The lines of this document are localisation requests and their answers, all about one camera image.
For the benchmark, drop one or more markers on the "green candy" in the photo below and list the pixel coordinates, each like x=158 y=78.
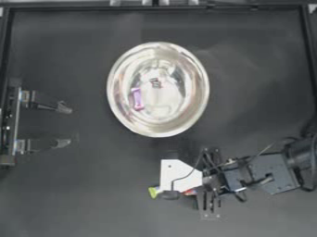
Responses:
x=154 y=193

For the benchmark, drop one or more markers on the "steel bowl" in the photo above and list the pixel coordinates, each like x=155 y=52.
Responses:
x=176 y=117

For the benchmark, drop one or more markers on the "black table frame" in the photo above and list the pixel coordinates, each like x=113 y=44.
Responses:
x=123 y=6

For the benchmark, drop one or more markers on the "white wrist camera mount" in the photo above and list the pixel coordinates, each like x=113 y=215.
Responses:
x=175 y=169

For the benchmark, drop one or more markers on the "purple candy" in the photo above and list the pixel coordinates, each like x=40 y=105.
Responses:
x=136 y=98

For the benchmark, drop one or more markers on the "small white red candy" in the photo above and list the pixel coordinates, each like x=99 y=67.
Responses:
x=155 y=83

